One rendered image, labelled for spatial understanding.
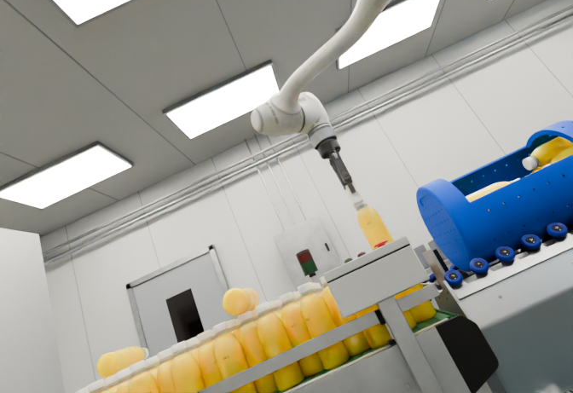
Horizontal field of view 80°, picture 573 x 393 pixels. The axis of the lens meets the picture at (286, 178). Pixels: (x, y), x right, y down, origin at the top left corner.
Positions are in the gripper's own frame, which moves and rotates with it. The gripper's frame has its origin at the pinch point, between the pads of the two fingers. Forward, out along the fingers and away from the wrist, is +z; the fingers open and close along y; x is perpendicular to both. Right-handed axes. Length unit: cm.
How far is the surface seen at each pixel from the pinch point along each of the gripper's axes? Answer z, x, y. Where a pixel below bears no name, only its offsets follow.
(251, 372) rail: 33, 45, -18
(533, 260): 38, -31, -10
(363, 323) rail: 33.5, 15.2, -18.7
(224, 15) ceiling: -210, 9, 111
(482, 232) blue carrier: 26.4, -23.8, -11.5
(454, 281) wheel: 34.5, -11.2, -10.2
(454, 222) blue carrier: 21.0, -18.7, -12.1
